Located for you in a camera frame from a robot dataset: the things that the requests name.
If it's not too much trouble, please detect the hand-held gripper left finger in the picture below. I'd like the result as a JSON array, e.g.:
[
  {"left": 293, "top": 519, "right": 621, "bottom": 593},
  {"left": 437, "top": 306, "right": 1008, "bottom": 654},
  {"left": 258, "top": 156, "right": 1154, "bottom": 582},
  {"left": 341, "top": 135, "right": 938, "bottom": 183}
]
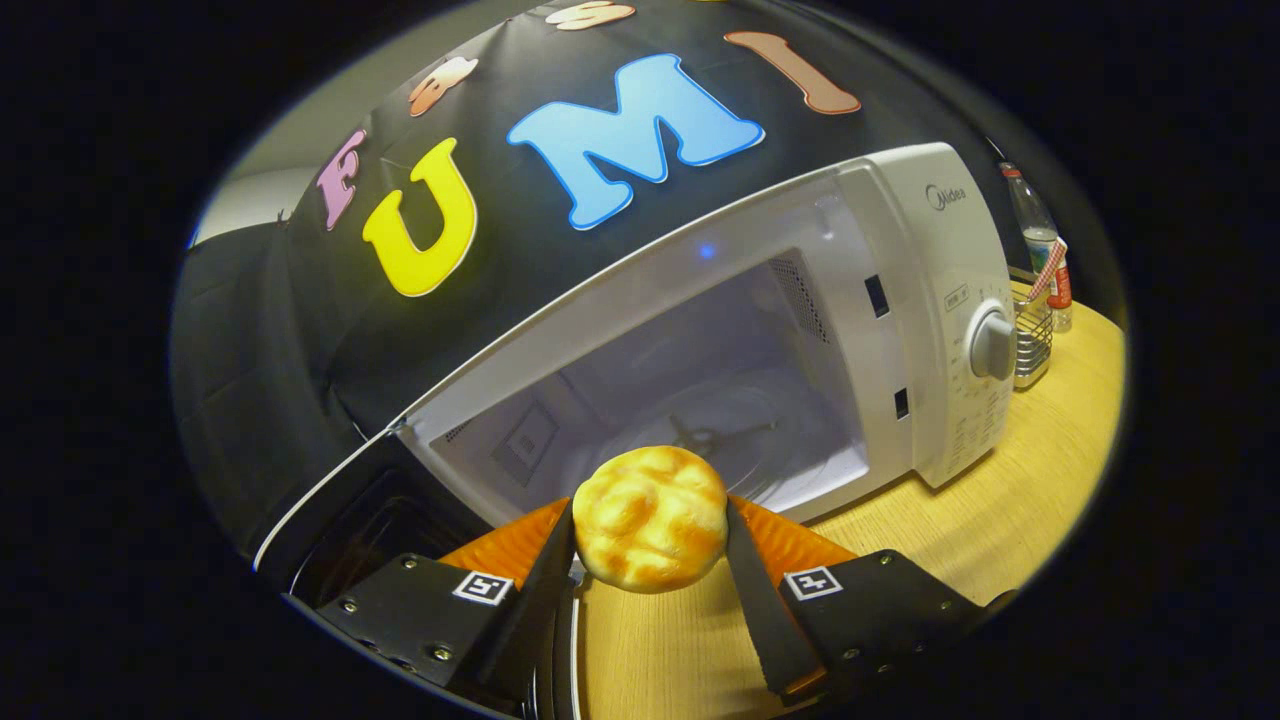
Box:
[{"left": 318, "top": 498, "right": 579, "bottom": 716}]

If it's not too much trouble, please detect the clear bottle with red label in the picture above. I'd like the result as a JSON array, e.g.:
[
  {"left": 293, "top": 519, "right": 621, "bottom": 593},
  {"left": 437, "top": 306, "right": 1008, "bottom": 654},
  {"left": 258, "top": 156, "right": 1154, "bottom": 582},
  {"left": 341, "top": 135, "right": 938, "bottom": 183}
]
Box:
[{"left": 998, "top": 161, "right": 1075, "bottom": 334}]

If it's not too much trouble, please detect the golden bread roll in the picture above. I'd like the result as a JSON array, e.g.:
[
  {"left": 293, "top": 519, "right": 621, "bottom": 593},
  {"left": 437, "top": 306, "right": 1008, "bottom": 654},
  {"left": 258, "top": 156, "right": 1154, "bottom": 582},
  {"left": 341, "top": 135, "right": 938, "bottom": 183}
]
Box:
[{"left": 572, "top": 445, "right": 730, "bottom": 595}]

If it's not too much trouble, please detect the metal wire basket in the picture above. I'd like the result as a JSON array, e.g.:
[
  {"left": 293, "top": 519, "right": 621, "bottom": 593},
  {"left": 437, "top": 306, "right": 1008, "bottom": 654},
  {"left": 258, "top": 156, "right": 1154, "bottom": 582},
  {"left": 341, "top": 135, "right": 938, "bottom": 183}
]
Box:
[{"left": 1010, "top": 268, "right": 1057, "bottom": 391}]

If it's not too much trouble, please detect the red striped straw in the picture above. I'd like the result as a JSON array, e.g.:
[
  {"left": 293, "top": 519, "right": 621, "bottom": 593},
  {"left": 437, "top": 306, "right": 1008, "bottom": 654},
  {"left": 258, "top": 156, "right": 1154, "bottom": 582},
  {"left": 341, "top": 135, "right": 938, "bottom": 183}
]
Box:
[{"left": 1028, "top": 238, "right": 1069, "bottom": 303}]

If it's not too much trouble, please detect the white microwave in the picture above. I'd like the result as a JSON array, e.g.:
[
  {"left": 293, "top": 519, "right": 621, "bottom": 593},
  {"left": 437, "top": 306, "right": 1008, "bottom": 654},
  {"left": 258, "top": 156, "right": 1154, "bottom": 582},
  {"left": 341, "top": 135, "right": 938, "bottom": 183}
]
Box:
[{"left": 252, "top": 142, "right": 1021, "bottom": 720}]

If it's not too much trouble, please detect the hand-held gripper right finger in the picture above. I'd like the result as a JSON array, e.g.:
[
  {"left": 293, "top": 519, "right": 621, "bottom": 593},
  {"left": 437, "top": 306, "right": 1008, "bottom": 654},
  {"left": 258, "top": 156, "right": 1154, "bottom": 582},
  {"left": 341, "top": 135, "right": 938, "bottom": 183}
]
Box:
[{"left": 722, "top": 495, "right": 1001, "bottom": 701}]

